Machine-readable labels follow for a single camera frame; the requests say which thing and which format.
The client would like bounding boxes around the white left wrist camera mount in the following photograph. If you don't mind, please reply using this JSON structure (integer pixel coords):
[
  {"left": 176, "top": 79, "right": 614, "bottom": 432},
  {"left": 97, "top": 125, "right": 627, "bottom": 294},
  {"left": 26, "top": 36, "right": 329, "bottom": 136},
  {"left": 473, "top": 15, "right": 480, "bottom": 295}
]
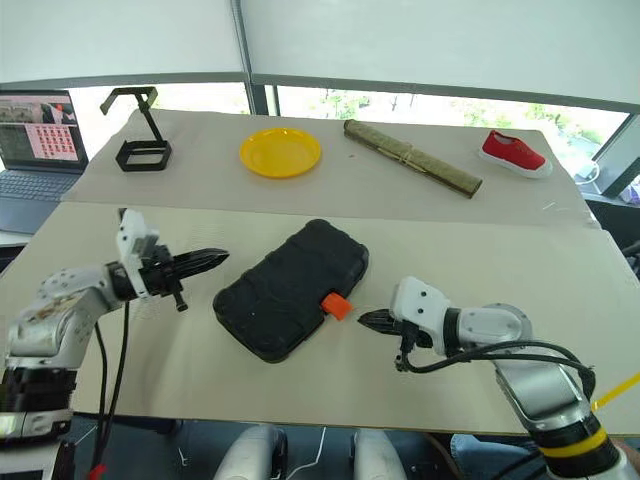
[{"left": 115, "top": 208, "right": 163, "bottom": 297}]

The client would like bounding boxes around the blue jeans leg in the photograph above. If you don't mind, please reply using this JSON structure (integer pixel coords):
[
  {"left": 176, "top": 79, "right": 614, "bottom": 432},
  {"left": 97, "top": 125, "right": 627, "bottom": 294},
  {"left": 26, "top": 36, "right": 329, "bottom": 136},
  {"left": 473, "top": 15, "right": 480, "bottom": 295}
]
[{"left": 448, "top": 432, "right": 545, "bottom": 480}]

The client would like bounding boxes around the open laptop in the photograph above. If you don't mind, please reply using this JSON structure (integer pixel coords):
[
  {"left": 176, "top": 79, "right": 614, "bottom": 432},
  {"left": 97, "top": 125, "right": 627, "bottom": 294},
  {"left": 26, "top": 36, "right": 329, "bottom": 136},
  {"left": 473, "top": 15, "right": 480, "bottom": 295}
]
[{"left": 0, "top": 89, "right": 91, "bottom": 237}]

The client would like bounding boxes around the yellow plastic plate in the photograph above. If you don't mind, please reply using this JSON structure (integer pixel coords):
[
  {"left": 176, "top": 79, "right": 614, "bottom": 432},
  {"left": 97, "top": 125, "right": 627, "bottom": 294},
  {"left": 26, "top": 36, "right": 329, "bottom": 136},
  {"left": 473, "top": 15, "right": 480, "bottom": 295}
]
[{"left": 238, "top": 127, "right": 324, "bottom": 180}]

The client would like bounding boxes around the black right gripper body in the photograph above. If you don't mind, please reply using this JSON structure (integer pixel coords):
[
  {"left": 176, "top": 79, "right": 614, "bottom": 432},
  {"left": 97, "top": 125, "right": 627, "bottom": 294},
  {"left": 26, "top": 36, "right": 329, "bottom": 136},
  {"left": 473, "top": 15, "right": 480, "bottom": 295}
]
[{"left": 394, "top": 318, "right": 436, "bottom": 374}]

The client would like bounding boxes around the grey rounded shape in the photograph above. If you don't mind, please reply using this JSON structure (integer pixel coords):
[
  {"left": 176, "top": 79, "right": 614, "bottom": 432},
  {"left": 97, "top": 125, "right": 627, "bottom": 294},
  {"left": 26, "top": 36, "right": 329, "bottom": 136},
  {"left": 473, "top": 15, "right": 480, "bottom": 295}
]
[
  {"left": 213, "top": 423, "right": 289, "bottom": 480},
  {"left": 353, "top": 428, "right": 409, "bottom": 480}
]

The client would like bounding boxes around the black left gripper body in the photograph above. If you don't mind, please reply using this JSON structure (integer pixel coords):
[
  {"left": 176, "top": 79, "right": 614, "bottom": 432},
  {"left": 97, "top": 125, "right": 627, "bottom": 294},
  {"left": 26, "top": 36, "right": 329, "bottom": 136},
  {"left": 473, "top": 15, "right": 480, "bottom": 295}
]
[{"left": 138, "top": 243, "right": 191, "bottom": 313}]

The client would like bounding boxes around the black metal hanger stand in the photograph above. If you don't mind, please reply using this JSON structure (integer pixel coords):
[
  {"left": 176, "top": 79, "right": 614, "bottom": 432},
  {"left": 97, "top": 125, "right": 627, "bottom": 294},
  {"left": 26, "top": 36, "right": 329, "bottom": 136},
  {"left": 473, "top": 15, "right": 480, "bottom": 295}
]
[{"left": 99, "top": 85, "right": 174, "bottom": 175}]

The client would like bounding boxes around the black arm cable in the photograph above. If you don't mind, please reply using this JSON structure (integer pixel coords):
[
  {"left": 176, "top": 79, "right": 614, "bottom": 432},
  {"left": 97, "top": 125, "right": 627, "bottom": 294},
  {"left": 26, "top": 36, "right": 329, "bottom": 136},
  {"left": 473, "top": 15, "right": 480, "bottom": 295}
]
[
  {"left": 89, "top": 298, "right": 133, "bottom": 480},
  {"left": 398, "top": 339, "right": 598, "bottom": 402}
]

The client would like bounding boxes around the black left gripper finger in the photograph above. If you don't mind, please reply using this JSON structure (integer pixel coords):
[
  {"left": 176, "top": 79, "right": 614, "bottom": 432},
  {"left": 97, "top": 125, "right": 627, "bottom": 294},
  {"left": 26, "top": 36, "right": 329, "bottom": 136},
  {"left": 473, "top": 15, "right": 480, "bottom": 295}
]
[
  {"left": 172, "top": 258, "right": 228, "bottom": 280},
  {"left": 172, "top": 247, "right": 231, "bottom": 267}
]

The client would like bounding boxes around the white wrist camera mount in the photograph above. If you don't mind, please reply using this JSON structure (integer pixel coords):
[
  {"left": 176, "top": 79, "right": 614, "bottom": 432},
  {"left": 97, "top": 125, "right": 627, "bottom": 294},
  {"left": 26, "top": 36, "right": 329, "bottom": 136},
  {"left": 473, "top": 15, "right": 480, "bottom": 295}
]
[
  {"left": 389, "top": 275, "right": 452, "bottom": 358},
  {"left": 115, "top": 208, "right": 163, "bottom": 297}
]

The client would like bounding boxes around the yellow strap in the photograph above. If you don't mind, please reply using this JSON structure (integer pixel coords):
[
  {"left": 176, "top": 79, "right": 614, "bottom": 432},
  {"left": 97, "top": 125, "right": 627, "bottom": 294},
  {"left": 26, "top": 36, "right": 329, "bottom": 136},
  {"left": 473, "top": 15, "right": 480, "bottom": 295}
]
[{"left": 591, "top": 371, "right": 640, "bottom": 409}]

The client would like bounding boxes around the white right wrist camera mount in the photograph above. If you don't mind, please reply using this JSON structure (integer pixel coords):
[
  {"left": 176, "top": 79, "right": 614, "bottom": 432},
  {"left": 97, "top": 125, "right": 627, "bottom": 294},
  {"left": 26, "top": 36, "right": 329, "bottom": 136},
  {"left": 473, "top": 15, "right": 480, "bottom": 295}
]
[{"left": 389, "top": 275, "right": 452, "bottom": 358}]

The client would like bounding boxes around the grey window frame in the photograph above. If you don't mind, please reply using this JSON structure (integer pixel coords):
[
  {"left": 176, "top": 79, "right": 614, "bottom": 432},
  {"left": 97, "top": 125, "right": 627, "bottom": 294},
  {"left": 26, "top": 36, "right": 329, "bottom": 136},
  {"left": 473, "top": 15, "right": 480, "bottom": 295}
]
[{"left": 0, "top": 71, "right": 640, "bottom": 119}]

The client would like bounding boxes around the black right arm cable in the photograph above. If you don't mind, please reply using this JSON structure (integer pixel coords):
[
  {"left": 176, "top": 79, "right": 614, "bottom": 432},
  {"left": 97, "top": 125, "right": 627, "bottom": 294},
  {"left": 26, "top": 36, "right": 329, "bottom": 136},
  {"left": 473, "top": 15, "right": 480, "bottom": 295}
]
[{"left": 398, "top": 339, "right": 598, "bottom": 402}]

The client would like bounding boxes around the rolled bamboo mat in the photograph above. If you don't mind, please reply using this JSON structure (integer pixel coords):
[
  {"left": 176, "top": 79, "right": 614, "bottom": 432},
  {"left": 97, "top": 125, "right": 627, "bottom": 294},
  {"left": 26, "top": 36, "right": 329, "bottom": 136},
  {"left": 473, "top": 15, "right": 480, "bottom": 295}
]
[{"left": 342, "top": 118, "right": 485, "bottom": 200}]

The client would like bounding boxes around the black plastic tool case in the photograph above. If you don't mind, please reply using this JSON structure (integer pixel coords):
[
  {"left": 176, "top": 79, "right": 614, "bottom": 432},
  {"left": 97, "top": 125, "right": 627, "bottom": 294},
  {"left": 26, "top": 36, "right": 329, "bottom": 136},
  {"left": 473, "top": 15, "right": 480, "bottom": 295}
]
[{"left": 212, "top": 217, "right": 372, "bottom": 365}]

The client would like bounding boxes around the red canvas shoe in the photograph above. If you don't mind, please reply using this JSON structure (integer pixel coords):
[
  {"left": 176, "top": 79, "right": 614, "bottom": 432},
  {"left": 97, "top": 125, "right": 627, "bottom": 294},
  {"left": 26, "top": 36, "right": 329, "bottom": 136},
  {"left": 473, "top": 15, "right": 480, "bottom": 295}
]
[{"left": 478, "top": 129, "right": 555, "bottom": 180}]

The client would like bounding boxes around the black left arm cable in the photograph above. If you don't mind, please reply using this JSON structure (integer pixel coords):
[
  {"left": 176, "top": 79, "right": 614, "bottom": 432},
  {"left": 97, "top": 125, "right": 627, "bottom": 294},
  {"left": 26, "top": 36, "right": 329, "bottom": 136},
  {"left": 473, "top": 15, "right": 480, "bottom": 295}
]
[{"left": 89, "top": 298, "right": 133, "bottom": 480}]

